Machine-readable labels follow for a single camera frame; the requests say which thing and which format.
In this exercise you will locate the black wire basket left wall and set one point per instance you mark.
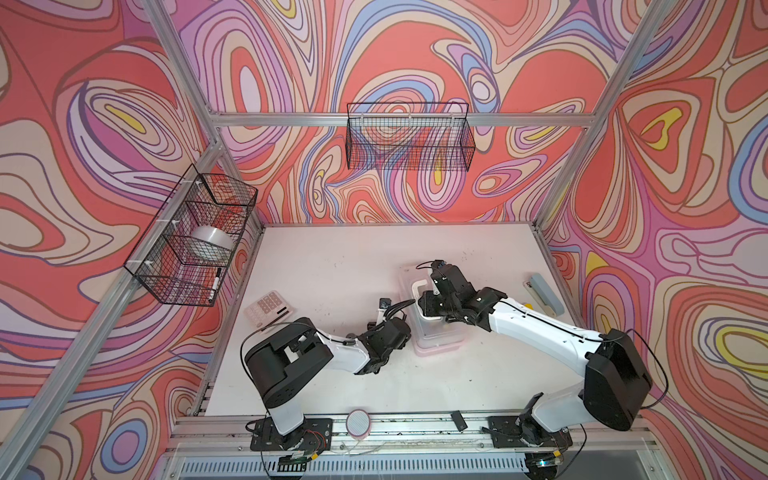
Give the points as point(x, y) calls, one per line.
point(161, 261)

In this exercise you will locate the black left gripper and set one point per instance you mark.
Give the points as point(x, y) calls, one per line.
point(372, 331)

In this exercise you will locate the pink plastic tool box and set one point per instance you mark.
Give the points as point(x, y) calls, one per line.
point(430, 335)

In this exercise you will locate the black marker in basket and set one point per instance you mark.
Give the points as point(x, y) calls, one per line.
point(215, 285)

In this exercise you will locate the pink calculator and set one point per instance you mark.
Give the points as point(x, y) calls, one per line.
point(267, 310)

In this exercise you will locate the small black block on rail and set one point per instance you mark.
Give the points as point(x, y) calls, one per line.
point(458, 420)

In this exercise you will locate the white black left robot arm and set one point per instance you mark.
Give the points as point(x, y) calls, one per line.
point(285, 362)

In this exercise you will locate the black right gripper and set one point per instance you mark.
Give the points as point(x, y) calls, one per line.
point(427, 306)

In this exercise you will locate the black wire basket back wall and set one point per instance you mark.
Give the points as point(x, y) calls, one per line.
point(409, 136)

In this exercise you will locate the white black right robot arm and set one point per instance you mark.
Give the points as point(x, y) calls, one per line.
point(615, 380)

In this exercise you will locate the pink round tape dispenser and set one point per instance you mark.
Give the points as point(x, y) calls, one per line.
point(358, 424)

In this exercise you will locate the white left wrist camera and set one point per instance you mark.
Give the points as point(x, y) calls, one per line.
point(384, 306)

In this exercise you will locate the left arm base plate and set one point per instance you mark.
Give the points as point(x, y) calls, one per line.
point(312, 436)

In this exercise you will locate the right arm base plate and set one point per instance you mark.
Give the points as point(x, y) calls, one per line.
point(516, 432)

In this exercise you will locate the grey tape roll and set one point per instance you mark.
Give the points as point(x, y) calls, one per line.
point(210, 245)

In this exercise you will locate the black wire basket wall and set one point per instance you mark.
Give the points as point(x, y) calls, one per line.
point(409, 136)
point(161, 261)

